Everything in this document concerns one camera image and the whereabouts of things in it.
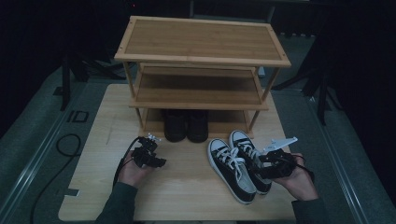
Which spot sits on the wooden three-tier shoe rack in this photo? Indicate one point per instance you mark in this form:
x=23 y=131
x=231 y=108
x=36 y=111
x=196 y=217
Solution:
x=199 y=40

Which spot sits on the black lace-up shoe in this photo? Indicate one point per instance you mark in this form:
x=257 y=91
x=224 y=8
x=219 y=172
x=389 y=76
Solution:
x=175 y=127
x=197 y=127

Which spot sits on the person's left hand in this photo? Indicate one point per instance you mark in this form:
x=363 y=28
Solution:
x=132 y=174

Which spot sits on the black metal stand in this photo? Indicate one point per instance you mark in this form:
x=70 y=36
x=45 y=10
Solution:
x=322 y=102
x=65 y=87

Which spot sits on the black and white canvas sneaker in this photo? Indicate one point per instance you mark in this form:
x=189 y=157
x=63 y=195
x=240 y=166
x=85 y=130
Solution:
x=230 y=174
x=239 y=137

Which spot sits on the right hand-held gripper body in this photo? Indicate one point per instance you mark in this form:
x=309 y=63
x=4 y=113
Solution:
x=280 y=163

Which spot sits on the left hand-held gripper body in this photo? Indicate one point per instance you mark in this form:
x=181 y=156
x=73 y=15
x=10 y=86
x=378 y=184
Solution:
x=143 y=154

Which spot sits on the person's right hand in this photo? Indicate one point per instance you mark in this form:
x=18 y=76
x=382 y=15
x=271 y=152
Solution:
x=299 y=183

